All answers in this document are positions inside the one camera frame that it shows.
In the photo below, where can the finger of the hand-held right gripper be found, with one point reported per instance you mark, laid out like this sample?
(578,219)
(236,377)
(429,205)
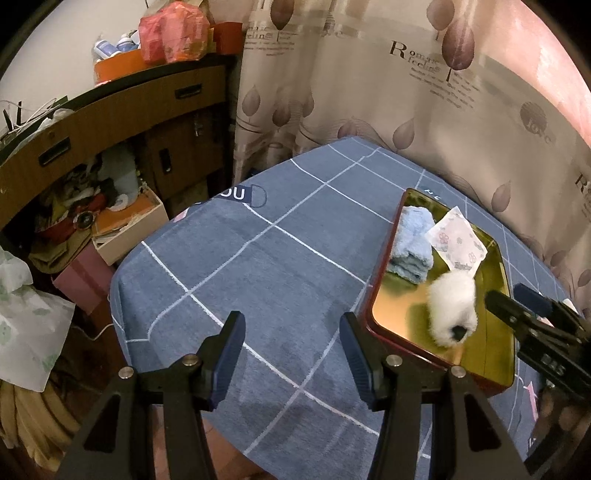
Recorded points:
(533,300)
(508,311)

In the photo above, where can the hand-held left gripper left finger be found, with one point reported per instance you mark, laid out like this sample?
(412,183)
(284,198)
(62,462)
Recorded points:
(226,360)

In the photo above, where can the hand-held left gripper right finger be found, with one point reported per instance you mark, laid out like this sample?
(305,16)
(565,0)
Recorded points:
(362,364)

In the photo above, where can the red tin box gold interior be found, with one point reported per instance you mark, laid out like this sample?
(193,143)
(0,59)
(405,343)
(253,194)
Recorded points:
(489,332)

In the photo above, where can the white fluffy ball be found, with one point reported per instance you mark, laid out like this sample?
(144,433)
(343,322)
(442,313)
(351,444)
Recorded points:
(450,304)

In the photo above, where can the white floral packet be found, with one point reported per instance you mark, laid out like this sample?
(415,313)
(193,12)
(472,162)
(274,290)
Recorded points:
(457,240)

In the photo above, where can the light blue fuzzy towel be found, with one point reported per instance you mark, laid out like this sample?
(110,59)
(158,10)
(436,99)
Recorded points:
(408,244)

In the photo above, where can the person's right hand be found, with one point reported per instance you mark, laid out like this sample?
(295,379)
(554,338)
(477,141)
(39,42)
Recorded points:
(556,413)

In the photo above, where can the pink plastic strip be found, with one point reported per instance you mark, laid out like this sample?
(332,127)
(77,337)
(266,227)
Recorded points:
(533,401)

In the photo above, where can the open white box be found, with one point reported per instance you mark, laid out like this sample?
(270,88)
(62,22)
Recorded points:
(129,240)

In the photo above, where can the pink box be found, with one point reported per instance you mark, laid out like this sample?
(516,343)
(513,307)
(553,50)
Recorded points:
(87,281)

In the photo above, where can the khaki cloth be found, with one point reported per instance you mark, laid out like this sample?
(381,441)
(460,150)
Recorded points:
(60,254)

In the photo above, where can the wrist watch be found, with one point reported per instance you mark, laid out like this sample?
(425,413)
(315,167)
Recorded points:
(84,219)

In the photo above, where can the white plastic bag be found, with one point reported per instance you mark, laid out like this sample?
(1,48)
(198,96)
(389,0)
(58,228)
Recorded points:
(27,323)

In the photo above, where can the brown cardboard box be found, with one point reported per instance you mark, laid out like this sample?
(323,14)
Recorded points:
(184,157)

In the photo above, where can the light blue plush toy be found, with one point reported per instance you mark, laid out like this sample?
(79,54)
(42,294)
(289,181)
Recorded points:
(122,170)

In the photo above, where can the wooden cabinet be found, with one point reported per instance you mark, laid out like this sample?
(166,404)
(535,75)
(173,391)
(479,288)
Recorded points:
(115,115)

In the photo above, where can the beige leaf print curtain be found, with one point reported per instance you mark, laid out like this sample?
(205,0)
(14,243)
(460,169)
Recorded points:
(369,69)

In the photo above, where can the orange box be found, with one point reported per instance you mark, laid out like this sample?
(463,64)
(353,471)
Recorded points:
(120,69)

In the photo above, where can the black antennas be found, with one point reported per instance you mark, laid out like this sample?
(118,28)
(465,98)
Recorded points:
(18,117)

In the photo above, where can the red plastic bag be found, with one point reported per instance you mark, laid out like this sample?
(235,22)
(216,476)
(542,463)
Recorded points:
(173,32)

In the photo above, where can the blue white bottle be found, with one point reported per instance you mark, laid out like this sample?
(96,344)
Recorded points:
(104,48)
(127,42)

